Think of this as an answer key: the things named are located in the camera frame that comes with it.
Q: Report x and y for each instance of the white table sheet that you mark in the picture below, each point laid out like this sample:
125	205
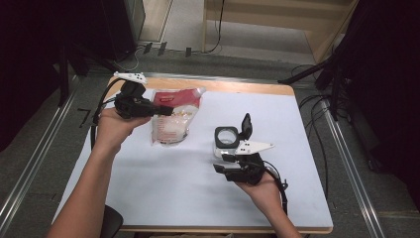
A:
178	185

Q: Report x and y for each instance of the long metal floor rail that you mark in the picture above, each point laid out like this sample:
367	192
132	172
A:
36	158
350	158

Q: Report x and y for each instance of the red and white pouch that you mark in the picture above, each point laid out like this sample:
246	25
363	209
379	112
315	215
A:
175	127

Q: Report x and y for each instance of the black rounded object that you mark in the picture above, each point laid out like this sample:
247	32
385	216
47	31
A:
112	221

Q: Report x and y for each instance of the light wooden frame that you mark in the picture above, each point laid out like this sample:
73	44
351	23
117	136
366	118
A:
264	23

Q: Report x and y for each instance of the clear jar with black lid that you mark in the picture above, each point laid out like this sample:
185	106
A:
227	137

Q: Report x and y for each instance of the person's right hand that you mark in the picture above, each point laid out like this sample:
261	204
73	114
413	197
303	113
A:
264	193

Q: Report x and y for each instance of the black metal stand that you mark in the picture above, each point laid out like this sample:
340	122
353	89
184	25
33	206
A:
307	71

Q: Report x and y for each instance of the black cabinet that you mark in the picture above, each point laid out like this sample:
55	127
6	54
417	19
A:
122	26

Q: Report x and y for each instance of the person's left hand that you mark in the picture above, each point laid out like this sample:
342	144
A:
110	130

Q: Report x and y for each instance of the dark curtain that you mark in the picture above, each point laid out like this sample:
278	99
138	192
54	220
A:
29	66
389	82

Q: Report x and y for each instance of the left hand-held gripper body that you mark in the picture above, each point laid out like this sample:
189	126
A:
132	102

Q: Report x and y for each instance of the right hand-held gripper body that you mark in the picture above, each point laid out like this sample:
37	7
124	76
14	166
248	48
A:
249	172

